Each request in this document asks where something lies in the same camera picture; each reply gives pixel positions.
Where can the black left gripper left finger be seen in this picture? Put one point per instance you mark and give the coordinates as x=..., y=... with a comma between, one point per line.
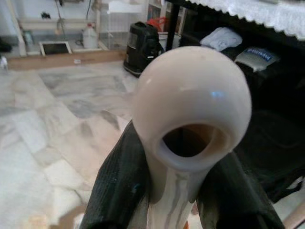
x=119, y=179

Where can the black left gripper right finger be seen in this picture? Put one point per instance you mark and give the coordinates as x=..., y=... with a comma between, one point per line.
x=228, y=195

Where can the black floor appliance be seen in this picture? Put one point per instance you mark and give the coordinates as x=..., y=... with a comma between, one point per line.
x=138, y=47

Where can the long wooden plank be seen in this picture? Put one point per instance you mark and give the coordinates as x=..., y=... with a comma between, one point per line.
x=59, y=60

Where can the blue white package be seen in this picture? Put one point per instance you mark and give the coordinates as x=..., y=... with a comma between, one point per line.
x=258, y=57

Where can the white plastic jug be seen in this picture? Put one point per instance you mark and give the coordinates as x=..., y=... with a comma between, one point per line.
x=89, y=37

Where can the white framed dark panel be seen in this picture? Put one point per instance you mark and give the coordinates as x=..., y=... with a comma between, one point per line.
x=55, y=48

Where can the white folded cloth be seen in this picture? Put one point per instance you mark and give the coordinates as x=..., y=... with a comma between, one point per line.
x=220, y=38

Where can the red plastic bag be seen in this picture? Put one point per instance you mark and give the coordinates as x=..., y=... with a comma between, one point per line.
x=158, y=22

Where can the black table leg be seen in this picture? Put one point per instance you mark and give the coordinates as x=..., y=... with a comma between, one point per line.
x=172, y=23

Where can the white lace tablecloth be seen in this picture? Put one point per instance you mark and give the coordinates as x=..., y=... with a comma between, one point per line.
x=262, y=12

